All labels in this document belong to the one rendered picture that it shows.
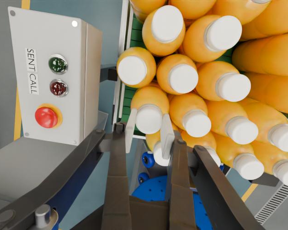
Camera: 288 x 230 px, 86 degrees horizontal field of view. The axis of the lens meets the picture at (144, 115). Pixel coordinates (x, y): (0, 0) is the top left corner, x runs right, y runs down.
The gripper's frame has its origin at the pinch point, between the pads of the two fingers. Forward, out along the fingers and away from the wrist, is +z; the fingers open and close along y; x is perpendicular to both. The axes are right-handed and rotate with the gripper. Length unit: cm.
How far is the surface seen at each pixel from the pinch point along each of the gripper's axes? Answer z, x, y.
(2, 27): 116, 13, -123
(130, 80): 4.3, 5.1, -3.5
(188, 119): 4.5, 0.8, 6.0
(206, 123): 4.3, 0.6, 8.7
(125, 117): 25.6, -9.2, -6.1
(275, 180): 15.3, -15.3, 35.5
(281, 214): 115, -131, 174
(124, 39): 17.6, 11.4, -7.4
